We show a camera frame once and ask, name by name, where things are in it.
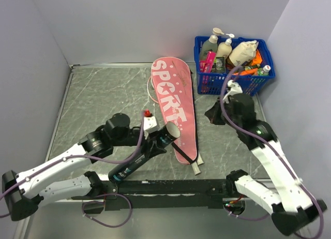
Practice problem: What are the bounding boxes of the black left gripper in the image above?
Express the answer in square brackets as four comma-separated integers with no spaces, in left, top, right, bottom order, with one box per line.
[113,129,167,158]

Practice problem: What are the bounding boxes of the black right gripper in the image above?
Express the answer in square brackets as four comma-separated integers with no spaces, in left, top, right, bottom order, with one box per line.
[204,96,242,130]

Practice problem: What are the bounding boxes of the black shuttlecock tube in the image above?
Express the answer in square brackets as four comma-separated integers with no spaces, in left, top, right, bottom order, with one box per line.
[108,122,180,184]

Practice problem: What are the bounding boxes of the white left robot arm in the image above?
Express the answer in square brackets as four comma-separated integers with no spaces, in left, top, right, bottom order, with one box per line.
[1,113,180,221]

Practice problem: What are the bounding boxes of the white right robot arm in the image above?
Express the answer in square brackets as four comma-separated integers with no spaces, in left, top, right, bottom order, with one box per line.
[205,93,327,238]

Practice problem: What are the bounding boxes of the badminton racket head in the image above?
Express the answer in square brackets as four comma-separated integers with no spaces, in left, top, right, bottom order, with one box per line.
[146,76,158,104]

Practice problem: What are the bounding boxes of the blue plastic basket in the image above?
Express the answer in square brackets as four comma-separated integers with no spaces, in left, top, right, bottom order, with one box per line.
[194,36,276,97]

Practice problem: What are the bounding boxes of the dark picture box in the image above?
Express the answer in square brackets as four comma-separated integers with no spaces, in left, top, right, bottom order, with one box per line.
[212,56,226,74]

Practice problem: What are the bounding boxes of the pink snack box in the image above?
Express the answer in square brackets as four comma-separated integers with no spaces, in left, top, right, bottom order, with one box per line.
[199,51,216,73]

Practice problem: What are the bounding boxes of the pink racket bag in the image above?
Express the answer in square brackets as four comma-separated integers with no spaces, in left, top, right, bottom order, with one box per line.
[151,56,199,165]

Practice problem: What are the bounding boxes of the orange tube package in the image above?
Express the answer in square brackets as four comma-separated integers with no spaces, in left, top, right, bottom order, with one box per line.
[233,68,258,76]

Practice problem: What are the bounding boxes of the green bottle white cap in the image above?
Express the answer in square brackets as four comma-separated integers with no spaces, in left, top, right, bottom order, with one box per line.
[254,65,271,76]

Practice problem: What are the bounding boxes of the cream pump bottle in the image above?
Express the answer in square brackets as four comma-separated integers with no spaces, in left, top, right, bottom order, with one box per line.
[216,34,235,59]

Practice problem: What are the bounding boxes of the beige paper bag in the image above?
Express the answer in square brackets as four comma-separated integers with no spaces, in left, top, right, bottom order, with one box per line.
[227,40,259,67]

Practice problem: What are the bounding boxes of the orange snack packet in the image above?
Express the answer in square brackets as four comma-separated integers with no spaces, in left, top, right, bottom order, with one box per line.
[251,49,262,65]

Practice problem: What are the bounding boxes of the green pump bottle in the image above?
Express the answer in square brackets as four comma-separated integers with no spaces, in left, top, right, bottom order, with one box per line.
[199,27,224,61]

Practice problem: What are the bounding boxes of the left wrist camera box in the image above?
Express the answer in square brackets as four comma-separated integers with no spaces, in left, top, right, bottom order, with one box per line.
[143,110,159,134]

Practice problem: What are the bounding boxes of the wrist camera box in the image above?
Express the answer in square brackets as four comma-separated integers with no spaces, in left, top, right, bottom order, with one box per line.
[222,80,243,103]
[143,110,159,134]

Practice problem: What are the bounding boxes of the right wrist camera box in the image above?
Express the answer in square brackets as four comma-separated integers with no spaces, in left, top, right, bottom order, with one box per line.
[222,80,243,103]

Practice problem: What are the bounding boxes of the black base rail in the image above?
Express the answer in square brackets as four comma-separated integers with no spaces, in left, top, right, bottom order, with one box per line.
[72,179,241,211]

